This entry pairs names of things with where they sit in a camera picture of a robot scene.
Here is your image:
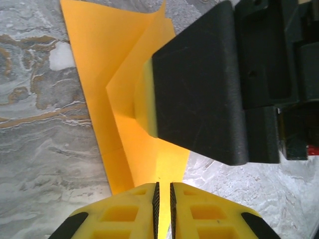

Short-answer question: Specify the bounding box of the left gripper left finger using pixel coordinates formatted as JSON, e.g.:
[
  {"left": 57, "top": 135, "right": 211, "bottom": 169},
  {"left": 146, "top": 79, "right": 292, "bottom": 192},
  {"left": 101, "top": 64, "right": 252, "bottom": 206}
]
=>
[{"left": 51, "top": 181, "right": 160, "bottom": 239}]

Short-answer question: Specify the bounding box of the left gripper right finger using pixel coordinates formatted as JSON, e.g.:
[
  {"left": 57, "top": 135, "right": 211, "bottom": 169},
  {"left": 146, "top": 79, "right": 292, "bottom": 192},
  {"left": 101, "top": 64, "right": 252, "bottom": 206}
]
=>
[{"left": 169, "top": 182, "right": 279, "bottom": 239}]

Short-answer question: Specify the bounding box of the orange paper sheet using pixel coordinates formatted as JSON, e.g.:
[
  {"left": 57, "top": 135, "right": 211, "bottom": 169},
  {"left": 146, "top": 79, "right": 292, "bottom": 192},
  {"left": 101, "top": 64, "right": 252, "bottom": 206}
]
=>
[{"left": 60, "top": 0, "right": 191, "bottom": 239}]

